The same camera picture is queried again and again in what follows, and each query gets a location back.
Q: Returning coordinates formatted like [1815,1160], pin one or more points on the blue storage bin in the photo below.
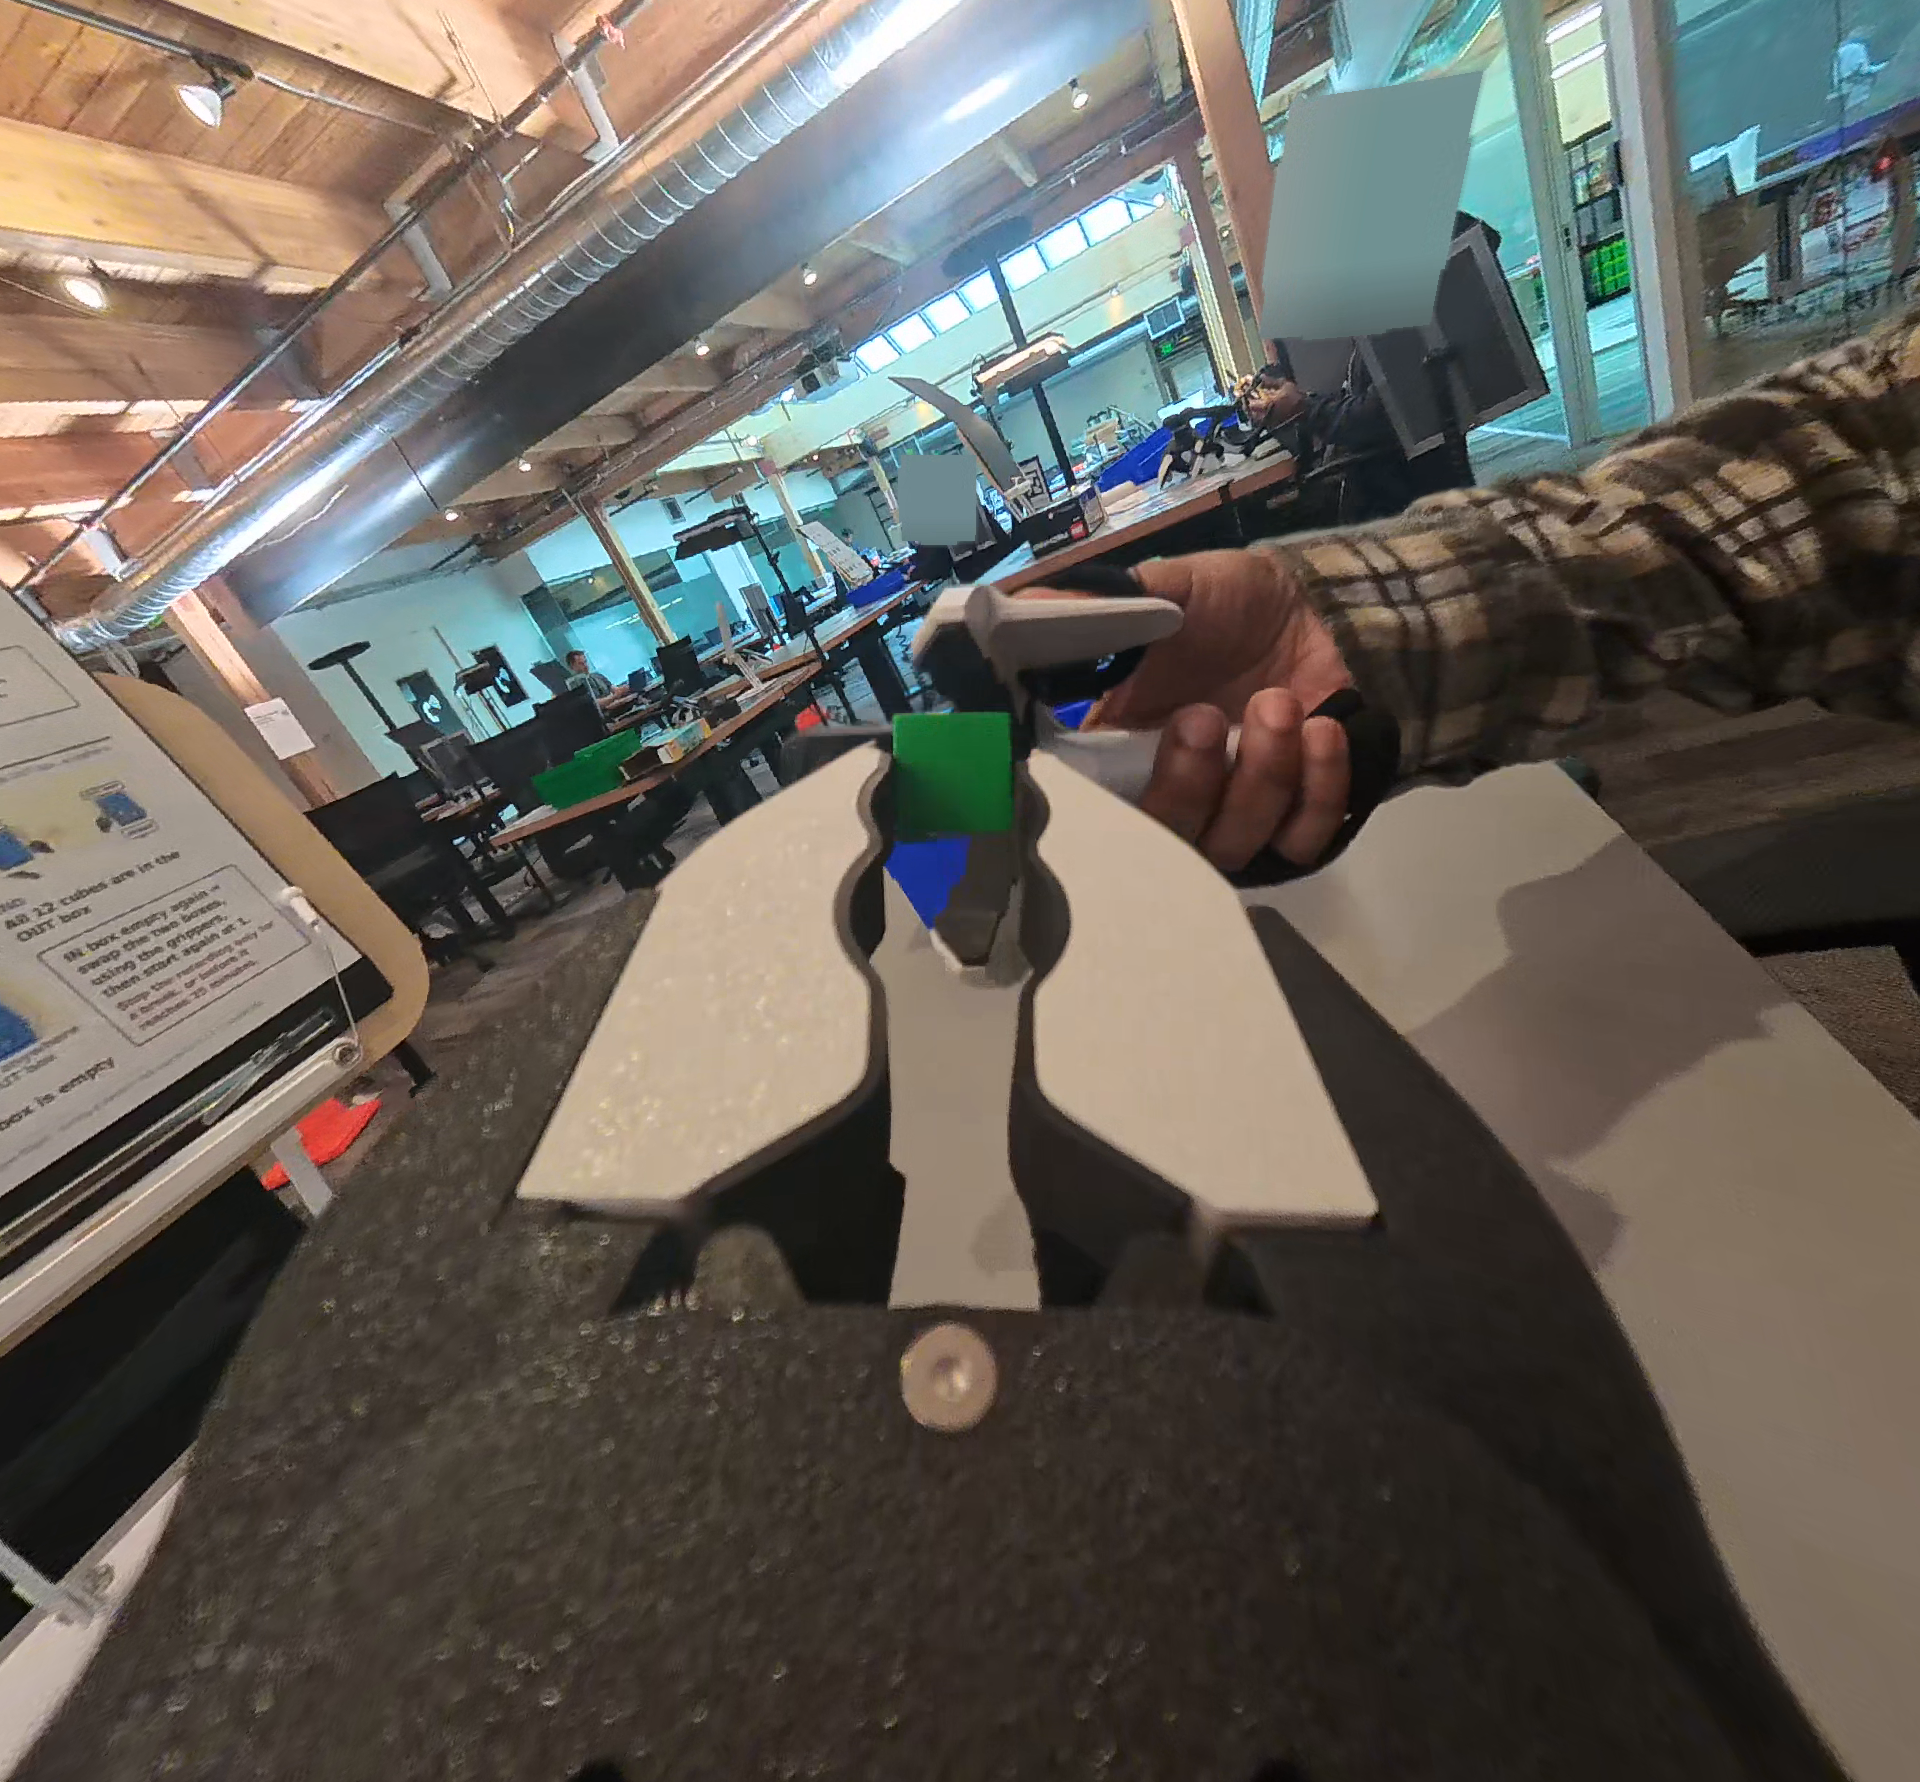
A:
[882,593]
[1141,464]

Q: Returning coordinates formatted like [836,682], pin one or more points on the orange traffic cone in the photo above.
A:
[331,1138]

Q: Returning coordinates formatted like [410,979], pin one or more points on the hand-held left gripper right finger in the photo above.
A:
[1199,1047]

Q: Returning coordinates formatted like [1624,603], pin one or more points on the black cardboard box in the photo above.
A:
[1069,522]

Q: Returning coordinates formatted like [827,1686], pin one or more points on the long wooden workbench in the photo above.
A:
[1186,499]
[749,703]

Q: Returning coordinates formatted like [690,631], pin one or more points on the green wooden cube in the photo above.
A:
[954,770]

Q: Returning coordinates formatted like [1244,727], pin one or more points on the silver spiral ventilation duct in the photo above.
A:
[600,253]

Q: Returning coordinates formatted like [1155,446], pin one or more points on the grey computer monitor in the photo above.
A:
[1477,358]

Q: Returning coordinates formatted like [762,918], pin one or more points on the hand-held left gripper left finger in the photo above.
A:
[704,1034]

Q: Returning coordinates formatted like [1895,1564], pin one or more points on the black ceiling duct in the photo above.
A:
[659,341]

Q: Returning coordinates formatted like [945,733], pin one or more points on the green storage bin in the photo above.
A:
[586,774]

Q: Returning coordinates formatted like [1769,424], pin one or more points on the black office chair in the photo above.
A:
[390,853]

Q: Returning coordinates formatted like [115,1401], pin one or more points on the person's right forearm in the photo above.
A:
[1576,581]

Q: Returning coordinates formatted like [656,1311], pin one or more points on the black studio light stand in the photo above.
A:
[714,532]

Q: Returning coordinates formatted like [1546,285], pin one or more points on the person's right hand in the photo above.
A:
[1244,627]

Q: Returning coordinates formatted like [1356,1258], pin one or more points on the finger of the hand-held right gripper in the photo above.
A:
[990,903]

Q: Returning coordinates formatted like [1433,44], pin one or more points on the instruction sign on white stand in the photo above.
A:
[135,911]

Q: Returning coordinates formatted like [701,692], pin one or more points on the black floor lamp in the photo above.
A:
[990,249]
[341,658]

